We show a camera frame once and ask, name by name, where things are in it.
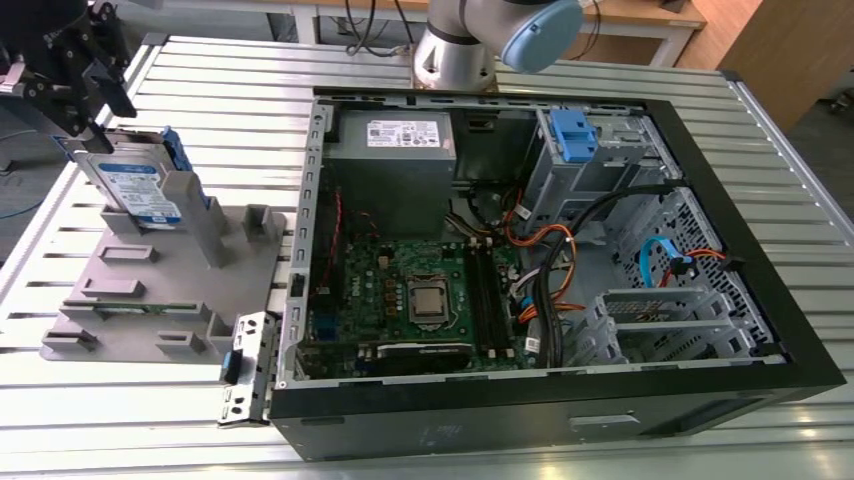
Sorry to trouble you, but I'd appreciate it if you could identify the metal expansion slot bracket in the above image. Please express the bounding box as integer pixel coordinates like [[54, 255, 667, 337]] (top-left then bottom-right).
[[216, 309, 281, 427]]

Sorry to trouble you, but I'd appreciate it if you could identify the blue wire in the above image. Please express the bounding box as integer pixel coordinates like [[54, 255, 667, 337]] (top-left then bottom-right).
[[638, 234, 699, 291]]

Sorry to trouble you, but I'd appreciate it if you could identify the silver CPU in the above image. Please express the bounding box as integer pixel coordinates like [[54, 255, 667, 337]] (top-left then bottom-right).
[[407, 287, 449, 321]]

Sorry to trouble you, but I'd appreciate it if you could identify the thick black case cable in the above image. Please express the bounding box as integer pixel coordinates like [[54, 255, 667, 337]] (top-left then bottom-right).
[[536, 182, 675, 369]]

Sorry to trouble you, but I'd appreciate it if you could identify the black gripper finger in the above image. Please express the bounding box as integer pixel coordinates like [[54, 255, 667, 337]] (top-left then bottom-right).
[[65, 0, 139, 119], [16, 59, 115, 154]]

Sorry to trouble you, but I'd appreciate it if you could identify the grey parts rack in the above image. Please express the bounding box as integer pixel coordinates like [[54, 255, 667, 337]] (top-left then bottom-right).
[[38, 169, 295, 365]]

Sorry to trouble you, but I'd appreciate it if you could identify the black PC case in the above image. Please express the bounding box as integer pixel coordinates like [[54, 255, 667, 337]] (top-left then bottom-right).
[[265, 85, 848, 464]]

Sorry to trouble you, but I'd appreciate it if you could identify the blue drive latch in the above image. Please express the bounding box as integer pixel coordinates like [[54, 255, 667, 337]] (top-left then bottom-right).
[[550, 109, 599, 164]]

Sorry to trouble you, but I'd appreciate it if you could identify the orange wire bundle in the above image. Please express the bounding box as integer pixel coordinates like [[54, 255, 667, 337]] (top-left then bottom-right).
[[503, 224, 579, 321]]

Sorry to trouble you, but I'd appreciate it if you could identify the CPU socket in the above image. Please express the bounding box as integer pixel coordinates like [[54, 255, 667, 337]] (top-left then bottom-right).
[[403, 273, 459, 331]]

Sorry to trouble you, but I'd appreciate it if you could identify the wooden desk white frame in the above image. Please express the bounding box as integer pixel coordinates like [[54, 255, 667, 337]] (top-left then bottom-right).
[[579, 0, 708, 69]]

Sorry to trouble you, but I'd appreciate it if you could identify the orange wire with black plug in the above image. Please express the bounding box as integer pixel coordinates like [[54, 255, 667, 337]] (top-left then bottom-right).
[[679, 248, 748, 272]]

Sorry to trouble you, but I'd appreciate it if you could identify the green RAM stick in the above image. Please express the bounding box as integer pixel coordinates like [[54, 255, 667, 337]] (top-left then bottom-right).
[[92, 302, 168, 317]]

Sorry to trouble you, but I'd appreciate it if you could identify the metal drive cage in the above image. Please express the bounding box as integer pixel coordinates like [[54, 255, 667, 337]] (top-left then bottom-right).
[[523, 107, 682, 236]]

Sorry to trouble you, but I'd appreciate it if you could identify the metal disk bay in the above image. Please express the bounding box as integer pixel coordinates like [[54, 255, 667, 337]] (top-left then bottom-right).
[[566, 287, 782, 366]]

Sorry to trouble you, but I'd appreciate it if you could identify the white frame table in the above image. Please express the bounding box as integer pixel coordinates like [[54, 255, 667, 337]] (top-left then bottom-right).
[[123, 0, 428, 46]]

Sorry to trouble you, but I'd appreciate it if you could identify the wooden cabinet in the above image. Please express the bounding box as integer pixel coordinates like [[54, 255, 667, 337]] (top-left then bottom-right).
[[672, 0, 854, 132]]

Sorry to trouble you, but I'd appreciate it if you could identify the black RAM slot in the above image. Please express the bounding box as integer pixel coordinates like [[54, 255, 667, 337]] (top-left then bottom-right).
[[483, 237, 516, 359], [464, 237, 499, 359]]

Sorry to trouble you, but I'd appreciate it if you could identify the blue floor cable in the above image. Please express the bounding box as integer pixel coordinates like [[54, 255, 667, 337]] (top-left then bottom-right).
[[0, 149, 54, 221]]

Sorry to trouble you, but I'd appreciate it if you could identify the hard disk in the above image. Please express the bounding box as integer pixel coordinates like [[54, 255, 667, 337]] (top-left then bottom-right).
[[56, 124, 225, 236]]

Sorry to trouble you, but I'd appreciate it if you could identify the thin red wire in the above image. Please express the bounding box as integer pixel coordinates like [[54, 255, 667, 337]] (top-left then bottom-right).
[[329, 188, 349, 296]]

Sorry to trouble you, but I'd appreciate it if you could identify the green motherboard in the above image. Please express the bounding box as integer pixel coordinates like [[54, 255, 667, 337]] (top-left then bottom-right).
[[303, 238, 528, 376]]

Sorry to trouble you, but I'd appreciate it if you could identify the black graphics card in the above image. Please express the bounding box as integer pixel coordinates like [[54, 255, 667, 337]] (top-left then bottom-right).
[[359, 342, 472, 374]]

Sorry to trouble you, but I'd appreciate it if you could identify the grey power supply unit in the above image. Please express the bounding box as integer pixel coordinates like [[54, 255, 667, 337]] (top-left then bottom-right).
[[323, 108, 459, 241]]

